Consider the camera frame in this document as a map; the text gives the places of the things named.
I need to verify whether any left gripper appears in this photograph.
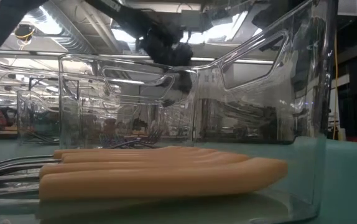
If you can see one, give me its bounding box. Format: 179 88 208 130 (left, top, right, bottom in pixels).
138 23 195 95

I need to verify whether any long ceiling light strip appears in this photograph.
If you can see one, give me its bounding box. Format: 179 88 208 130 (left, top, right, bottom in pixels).
0 51 276 65

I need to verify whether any purple-headed iridescent fork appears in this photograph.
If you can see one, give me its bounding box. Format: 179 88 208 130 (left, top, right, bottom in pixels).
109 138 154 149

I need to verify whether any blue iridescent fork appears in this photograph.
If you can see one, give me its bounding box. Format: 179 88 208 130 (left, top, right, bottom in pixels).
98 133 126 149

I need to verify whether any clear plastic bin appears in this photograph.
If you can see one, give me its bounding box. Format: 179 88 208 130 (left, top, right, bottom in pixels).
58 53 198 149
16 89 62 146
0 0 338 224

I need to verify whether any bright ceiling light panel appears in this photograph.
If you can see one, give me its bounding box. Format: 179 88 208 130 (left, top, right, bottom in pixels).
111 12 263 46

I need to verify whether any black fork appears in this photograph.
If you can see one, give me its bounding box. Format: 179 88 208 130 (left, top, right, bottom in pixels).
25 130 60 144

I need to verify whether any silver ventilation duct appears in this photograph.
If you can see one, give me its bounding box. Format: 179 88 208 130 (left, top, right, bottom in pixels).
25 0 95 54

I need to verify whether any wooden-handled silver fork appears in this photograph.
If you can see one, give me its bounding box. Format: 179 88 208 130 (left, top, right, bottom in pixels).
0 145 220 170
0 157 289 202
0 152 253 180
0 160 260 190

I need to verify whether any teal iridescent fork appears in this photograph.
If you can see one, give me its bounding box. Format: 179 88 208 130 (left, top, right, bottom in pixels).
144 129 164 147

